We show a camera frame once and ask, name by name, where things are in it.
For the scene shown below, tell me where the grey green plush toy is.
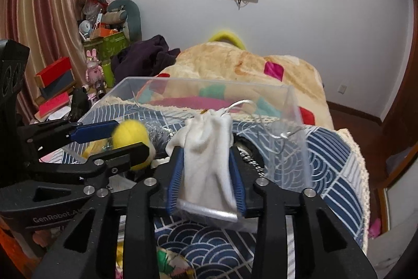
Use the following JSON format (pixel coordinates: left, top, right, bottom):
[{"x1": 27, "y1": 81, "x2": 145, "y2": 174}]
[{"x1": 101, "y1": 0, "x2": 142, "y2": 42}]

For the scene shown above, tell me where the floral pink yellow cloth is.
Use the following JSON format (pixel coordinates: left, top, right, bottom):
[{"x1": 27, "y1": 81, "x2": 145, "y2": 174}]
[{"x1": 115, "y1": 241, "x2": 196, "y2": 279}]

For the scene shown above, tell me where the green storage box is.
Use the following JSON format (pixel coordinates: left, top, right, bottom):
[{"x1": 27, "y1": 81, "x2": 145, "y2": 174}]
[{"x1": 83, "y1": 32, "x2": 130, "y2": 61}]

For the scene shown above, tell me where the dark purple garment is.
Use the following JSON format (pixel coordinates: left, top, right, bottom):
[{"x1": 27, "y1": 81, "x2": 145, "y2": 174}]
[{"x1": 111, "y1": 35, "x2": 181, "y2": 83}]

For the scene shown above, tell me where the beige plush blanket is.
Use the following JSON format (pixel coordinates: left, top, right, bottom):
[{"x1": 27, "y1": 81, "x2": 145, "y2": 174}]
[{"x1": 136, "y1": 42, "x2": 334, "y2": 130}]

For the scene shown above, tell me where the yellow felt ball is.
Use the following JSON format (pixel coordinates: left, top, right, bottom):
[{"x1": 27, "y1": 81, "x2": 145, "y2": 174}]
[{"x1": 111, "y1": 120, "x2": 156, "y2": 171}]

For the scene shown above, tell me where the orange sleeve left forearm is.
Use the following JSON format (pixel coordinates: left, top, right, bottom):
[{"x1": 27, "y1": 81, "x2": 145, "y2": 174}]
[{"x1": 1, "y1": 219, "x2": 40, "y2": 278}]

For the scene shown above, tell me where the green bottle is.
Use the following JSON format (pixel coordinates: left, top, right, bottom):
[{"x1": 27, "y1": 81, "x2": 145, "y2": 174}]
[{"x1": 101, "y1": 59, "x2": 115, "y2": 88}]

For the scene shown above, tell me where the yellow fuzzy plush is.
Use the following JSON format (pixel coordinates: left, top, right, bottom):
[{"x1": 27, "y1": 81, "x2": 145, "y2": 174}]
[{"x1": 208, "y1": 30, "x2": 246, "y2": 50}]

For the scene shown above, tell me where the pink rabbit toy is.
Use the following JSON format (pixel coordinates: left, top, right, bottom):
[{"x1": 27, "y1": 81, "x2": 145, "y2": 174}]
[{"x1": 85, "y1": 48, "x2": 105, "y2": 96}]

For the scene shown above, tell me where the striped pink curtain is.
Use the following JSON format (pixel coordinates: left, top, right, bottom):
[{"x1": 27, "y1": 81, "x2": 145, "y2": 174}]
[{"x1": 1, "y1": 0, "x2": 86, "y2": 122}]

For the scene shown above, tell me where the blue white patterned cloth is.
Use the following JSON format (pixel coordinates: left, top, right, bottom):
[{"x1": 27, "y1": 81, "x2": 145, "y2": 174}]
[{"x1": 40, "y1": 95, "x2": 371, "y2": 279}]

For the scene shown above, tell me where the clear plastic storage box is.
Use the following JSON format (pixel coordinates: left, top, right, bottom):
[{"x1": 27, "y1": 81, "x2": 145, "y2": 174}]
[{"x1": 80, "y1": 77, "x2": 312, "y2": 232}]

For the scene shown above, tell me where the red box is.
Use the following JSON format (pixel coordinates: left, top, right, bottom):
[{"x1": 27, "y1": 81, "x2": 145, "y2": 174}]
[{"x1": 35, "y1": 57, "x2": 72, "y2": 88}]

